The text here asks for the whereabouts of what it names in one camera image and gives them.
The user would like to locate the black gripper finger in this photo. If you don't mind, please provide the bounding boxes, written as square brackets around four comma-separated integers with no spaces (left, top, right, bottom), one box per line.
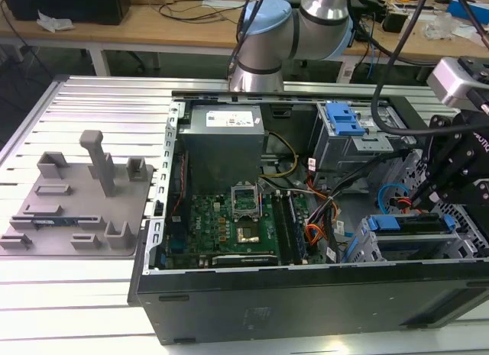
[410,115,459,210]
[426,171,474,213]

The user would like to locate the red disk wire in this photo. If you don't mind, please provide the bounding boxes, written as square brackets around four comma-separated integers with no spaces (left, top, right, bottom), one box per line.
[394,195,414,214]

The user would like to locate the blue disk wire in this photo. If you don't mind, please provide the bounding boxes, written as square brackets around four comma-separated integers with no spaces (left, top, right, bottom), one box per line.
[377,182,413,219]

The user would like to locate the hard disk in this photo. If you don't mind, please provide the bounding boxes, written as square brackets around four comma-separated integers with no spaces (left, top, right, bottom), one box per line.
[364,211,458,236]

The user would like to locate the grey disk bay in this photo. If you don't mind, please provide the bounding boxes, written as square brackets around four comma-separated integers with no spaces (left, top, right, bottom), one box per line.
[343,148,489,263]

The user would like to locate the black RAM slot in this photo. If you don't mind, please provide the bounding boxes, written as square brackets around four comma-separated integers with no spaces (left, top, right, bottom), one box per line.
[274,192,295,266]

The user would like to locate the grey drive cage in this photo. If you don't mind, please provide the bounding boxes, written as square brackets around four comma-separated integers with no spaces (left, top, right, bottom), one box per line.
[309,100,417,173]

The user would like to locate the blue cage latch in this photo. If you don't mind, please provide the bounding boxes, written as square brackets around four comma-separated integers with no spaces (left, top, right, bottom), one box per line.
[325,102,366,137]

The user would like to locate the clear plastic bag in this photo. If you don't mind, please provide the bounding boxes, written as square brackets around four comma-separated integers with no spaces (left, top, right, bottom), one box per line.
[422,13,465,41]

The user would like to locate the small black device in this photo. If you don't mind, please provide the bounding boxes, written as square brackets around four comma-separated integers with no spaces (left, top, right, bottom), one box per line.
[381,7,410,34]

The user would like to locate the blue cardboard box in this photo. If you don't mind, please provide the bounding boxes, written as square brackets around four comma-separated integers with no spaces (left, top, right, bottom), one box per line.
[447,0,489,26]

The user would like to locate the installed RAM stick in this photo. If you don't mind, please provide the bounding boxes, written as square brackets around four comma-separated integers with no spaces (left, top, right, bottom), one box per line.
[287,192,309,263]

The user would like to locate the metal socket cover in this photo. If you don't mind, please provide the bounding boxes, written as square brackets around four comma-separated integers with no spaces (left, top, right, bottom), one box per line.
[230,184,261,221]

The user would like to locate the CPU socket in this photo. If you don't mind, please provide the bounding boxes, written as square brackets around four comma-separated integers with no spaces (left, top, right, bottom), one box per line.
[235,224,262,244]

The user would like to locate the grey power supply unit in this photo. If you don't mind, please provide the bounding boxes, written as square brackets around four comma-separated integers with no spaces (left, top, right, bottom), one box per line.
[178,104,265,195]

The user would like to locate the black graphics card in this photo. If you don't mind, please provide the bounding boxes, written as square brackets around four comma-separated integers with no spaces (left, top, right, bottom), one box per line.
[212,254,280,268]

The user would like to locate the black PC case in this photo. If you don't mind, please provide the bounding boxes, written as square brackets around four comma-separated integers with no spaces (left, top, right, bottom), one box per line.
[127,88,489,347]

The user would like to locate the green motherboard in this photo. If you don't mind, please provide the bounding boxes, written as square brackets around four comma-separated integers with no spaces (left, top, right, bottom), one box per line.
[166,187,309,267]

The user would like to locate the wooden desk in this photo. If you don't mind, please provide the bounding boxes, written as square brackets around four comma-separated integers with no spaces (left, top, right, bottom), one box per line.
[0,0,489,70]

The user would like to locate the grey parts rack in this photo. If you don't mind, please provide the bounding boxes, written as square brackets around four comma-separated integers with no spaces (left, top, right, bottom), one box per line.
[0,129,157,260]

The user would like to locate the RAM stick on rack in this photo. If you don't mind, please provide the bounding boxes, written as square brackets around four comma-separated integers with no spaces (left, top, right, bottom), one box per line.
[11,216,97,226]

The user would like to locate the black box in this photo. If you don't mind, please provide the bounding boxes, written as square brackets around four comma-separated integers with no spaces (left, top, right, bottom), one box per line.
[2,0,131,26]

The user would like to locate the white crumpled plastic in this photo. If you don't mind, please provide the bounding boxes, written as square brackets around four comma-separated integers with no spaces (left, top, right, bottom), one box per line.
[36,10,74,32]

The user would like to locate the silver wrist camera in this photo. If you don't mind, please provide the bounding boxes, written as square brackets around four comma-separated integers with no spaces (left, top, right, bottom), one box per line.
[426,56,489,110]

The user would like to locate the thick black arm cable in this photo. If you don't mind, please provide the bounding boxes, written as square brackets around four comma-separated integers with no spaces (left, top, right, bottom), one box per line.
[371,0,465,137]

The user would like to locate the black wire bundle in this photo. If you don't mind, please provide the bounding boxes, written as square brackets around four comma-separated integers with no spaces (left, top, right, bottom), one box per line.
[328,147,416,203]

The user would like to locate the hanging blue cable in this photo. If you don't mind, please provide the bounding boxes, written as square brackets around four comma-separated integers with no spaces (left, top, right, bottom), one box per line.
[365,22,383,81]

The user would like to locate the yellow black power wire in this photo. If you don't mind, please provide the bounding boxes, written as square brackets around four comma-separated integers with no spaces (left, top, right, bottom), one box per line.
[258,130,299,179]

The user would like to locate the multicolour wire bundle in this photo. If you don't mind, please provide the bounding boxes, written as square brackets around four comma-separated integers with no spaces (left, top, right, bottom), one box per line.
[304,194,345,257]

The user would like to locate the thin black base cables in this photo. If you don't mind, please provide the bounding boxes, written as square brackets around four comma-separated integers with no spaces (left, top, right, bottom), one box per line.
[225,0,268,79]

